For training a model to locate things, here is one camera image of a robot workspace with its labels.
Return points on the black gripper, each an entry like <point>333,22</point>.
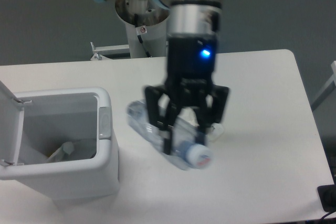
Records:
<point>191,58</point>

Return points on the white paper wrapper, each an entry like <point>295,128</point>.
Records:
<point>213,133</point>

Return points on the clear plastic bottle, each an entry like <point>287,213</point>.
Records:
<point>185,153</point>

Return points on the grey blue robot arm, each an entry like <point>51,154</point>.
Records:
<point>189,17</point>

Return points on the white trash can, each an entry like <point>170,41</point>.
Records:
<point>68,115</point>

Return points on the white trash inside can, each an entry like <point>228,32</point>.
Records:
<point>73,151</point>

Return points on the white trash can lid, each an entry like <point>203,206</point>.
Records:
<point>12,122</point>

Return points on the white furniture part at right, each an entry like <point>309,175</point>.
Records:
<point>325,90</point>

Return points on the black device at table edge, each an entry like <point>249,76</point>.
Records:
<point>327,197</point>

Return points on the white metal base frame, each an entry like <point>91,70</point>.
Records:
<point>110,52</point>

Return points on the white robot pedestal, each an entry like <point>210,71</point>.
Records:
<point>145,24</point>

